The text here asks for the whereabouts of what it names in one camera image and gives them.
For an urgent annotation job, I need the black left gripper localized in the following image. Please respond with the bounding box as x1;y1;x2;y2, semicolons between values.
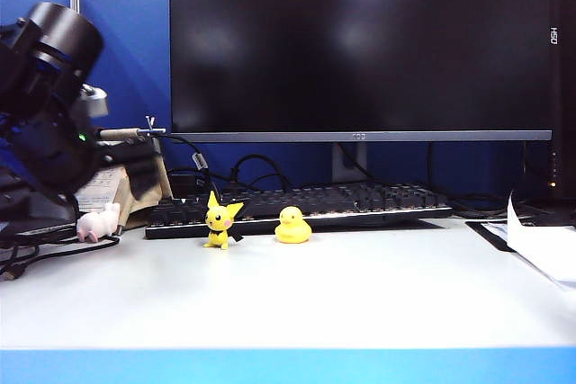
15;103;104;206

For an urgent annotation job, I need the pink rabbit doll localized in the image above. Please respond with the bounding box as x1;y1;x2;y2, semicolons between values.
75;201;122;244

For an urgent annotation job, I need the brown stick with metal clip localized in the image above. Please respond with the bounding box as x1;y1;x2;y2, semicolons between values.
96;115;168;142

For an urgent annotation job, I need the brown paper bag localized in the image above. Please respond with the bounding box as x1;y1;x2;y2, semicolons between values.
74;138;176;230

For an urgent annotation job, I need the yellow Pichu figure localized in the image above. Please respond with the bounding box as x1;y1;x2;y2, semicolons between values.
202;190;246;251

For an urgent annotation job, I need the yellow rubber duck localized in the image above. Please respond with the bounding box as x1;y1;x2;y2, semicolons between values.
274;205;313;245

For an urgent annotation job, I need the grey monitor stand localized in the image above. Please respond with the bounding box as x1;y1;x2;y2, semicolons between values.
331;141;362;184

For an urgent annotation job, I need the black mechanical keyboard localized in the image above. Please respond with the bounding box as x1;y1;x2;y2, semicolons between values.
144;182;455;240

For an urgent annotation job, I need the large black monitor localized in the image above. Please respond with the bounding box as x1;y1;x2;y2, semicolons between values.
169;0;554;143

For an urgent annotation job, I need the large white handwritten paper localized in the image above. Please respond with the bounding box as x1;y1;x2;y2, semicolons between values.
481;190;576;291

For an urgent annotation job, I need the black HSO monitor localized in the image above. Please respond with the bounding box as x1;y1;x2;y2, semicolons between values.
551;0;576;201

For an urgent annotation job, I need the black cable with grey tag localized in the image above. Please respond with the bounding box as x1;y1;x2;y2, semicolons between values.
157;133;222;200

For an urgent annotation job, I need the black looped cable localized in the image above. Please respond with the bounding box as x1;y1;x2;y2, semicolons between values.
229;153;290;195

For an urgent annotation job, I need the thin black cable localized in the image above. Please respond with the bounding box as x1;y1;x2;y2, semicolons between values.
426;141;532;219

